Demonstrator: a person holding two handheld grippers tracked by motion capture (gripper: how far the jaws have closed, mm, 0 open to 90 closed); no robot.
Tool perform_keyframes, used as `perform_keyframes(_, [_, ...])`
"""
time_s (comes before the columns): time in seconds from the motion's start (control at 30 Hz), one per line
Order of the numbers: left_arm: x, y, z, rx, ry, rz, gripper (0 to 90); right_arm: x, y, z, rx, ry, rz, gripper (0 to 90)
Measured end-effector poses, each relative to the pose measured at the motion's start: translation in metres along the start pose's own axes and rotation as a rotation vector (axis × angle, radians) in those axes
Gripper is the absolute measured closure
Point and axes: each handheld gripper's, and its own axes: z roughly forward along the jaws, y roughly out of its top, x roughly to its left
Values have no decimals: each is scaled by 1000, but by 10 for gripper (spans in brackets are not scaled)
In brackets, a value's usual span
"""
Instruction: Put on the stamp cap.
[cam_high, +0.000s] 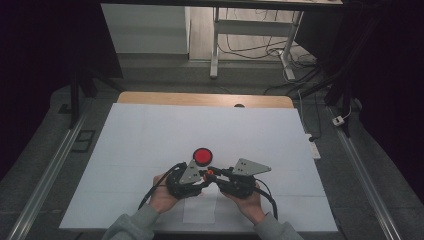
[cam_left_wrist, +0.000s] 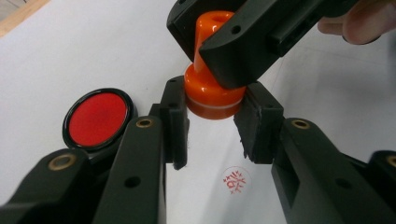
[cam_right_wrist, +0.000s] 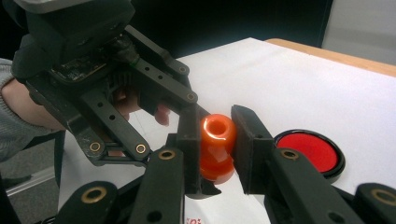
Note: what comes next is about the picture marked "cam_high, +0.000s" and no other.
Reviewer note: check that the dark curtain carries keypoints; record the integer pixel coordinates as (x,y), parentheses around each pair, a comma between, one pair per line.
(393,83)
(33,66)

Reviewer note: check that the black floor frame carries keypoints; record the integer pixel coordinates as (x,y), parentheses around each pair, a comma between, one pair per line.
(84,141)

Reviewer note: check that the white cabinet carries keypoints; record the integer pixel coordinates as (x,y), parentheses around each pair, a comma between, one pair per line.
(146,30)

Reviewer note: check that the small orange stamp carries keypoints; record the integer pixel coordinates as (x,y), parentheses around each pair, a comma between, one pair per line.
(210,172)

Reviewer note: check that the round black red ink pad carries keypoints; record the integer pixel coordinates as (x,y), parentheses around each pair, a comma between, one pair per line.
(202,156)

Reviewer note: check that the white paper sheet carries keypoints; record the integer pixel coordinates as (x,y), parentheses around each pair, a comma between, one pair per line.
(200,211)

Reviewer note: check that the small black floor plate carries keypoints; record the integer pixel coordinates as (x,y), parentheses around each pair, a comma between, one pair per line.
(64,108)

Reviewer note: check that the person's right hand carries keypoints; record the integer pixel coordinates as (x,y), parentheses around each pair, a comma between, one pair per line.
(250,206)

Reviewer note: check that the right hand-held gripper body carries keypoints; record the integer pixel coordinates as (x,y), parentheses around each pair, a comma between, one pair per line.
(240,188)

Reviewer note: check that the aluminium floor rail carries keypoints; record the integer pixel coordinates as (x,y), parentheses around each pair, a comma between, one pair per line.
(363,175)
(50,173)

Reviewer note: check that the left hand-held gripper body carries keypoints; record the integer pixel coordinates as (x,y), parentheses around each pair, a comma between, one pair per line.
(183,188)

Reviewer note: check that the white-legged desk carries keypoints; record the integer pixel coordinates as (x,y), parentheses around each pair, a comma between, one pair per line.
(253,28)

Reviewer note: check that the small white adapter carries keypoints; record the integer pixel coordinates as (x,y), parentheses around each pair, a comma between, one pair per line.
(338,120)

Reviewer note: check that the person's left hand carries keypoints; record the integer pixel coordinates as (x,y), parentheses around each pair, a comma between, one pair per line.
(161,198)

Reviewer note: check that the large white table mat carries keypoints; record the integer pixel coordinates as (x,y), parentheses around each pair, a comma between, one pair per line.
(150,133)

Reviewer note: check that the black metal stand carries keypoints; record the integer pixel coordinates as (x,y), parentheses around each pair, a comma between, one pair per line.
(75,100)
(346,96)

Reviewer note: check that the white power strip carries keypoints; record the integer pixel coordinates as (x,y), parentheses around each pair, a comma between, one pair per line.
(314,149)

